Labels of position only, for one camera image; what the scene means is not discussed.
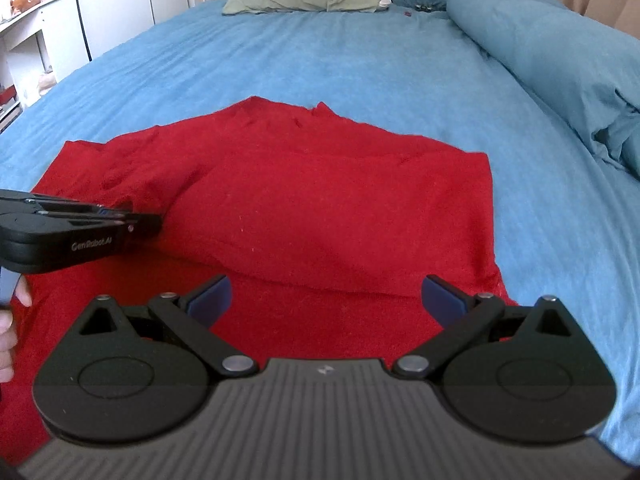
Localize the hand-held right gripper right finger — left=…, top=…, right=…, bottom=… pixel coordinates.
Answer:
left=391, top=274, right=577, bottom=377

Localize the white desk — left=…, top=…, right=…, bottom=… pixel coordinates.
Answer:
left=0, top=0, right=92, bottom=133

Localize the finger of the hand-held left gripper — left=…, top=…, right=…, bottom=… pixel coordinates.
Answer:
left=29, top=206, right=138, bottom=226
left=0, top=189, right=105, bottom=212

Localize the person's left hand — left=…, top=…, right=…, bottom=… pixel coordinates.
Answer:
left=0, top=279, right=34, bottom=387

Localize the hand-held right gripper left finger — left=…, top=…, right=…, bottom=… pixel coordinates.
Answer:
left=75, top=274, right=259, bottom=375

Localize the red knit sweater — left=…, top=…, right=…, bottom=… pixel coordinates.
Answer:
left=0, top=96, right=518, bottom=468

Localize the blue duvet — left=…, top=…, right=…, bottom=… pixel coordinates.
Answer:
left=445, top=0, right=640, bottom=181

